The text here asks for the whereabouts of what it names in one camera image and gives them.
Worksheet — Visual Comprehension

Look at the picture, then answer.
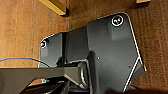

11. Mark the black robot body part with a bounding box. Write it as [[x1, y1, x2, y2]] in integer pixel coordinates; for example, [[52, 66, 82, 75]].
[[127, 85, 168, 94]]

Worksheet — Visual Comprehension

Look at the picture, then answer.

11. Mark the blue cable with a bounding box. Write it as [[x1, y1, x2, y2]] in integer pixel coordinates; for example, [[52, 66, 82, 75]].
[[0, 57, 52, 69]]

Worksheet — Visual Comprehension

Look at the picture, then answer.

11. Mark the white-top wooden table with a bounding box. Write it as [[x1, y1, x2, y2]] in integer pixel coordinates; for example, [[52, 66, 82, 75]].
[[37, 0, 152, 18]]

